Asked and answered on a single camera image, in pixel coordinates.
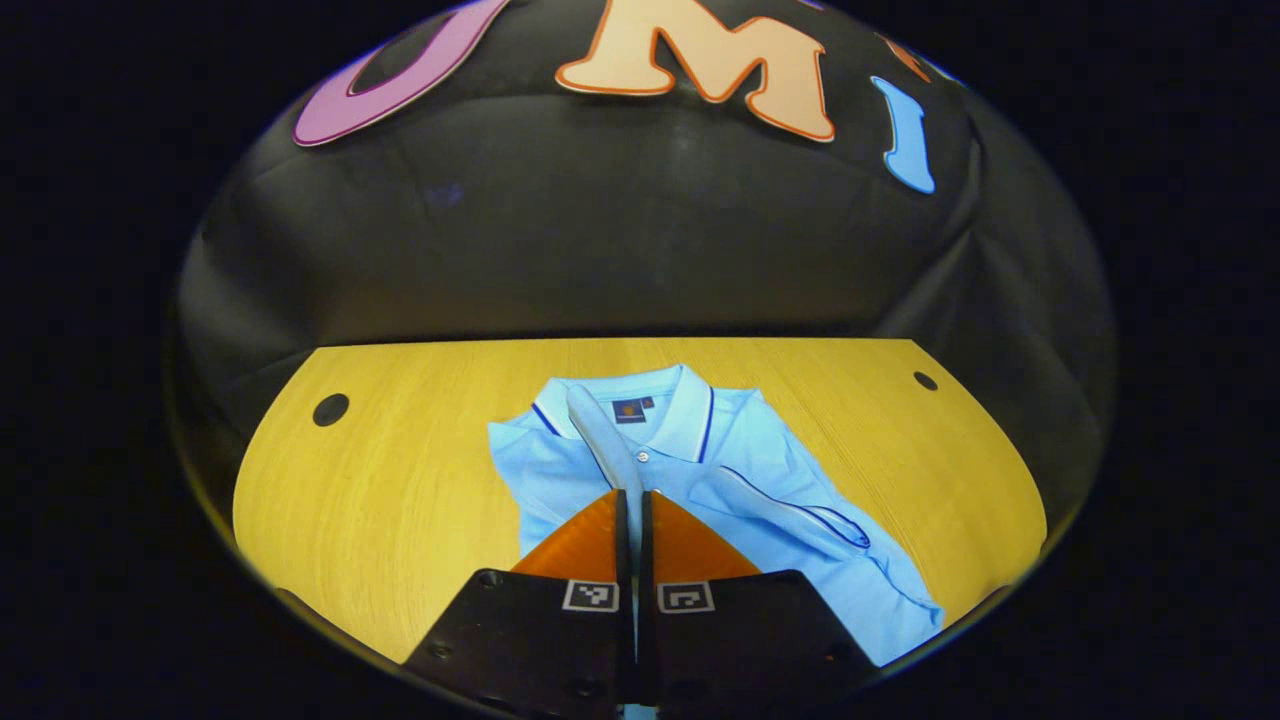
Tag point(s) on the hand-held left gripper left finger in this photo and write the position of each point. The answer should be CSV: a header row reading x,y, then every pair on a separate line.
x,y
530,640

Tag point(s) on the black backdrop cloth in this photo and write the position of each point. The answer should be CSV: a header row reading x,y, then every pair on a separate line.
x,y
640,230

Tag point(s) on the light blue T-shirt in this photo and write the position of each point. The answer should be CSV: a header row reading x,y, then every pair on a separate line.
x,y
760,450

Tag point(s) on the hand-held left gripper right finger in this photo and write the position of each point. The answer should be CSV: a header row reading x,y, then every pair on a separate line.
x,y
750,640

